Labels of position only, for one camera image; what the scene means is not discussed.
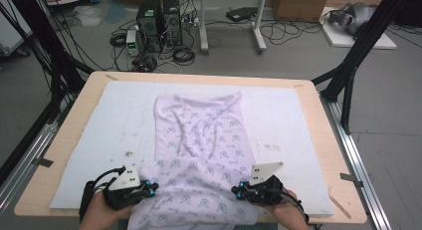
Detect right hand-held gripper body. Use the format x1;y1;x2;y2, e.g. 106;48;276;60
243;161;287;206

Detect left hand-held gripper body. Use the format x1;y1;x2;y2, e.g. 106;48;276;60
103;164;150;211

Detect lavender printed towel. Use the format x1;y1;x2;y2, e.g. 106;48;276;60
127;92;262;230

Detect person's left hand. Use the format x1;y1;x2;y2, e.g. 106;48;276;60
79;190;134;230

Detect person's right hand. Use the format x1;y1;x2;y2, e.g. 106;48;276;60
263;189;311;230

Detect white foam mat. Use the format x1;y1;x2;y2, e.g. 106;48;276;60
49;80;334;217

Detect black tape piece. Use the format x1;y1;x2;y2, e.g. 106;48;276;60
339;172;364;188
32;157;55;168

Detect white power supply unit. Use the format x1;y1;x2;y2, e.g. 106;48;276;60
125;29;140;57

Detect wide black computer tower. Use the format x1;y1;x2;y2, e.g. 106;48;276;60
136;0;164;54

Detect white stand leg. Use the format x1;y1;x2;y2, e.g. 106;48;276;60
251;0;269;55
198;0;210;56

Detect narrow black computer tower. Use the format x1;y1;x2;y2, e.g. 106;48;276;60
162;0;183;47

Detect flat black device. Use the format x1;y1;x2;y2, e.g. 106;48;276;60
225;6;259;23

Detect clear plastic bag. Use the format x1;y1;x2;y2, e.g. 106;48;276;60
72;5;105;28

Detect white floor board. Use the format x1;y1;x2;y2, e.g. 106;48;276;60
319;6;398;51

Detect large cardboard box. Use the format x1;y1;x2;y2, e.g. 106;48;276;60
272;0;331;23

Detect grey headset device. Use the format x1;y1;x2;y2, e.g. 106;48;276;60
327;2;376;36

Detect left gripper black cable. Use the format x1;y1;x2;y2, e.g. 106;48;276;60
79;166;126;223

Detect aluminium rail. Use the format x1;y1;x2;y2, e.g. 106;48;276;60
319;93;393;230
0;100;73;215

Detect tangled cable bundle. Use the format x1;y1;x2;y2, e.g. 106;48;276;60
130;55;158;74

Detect coiled black cable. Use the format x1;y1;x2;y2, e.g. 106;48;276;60
172;46;197;67
108;32;128;48

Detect looped black floor cable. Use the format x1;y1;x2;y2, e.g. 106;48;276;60
260;18;324;46

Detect black metal frame strut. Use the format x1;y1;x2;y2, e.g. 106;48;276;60
0;0;96;124
311;0;413;135

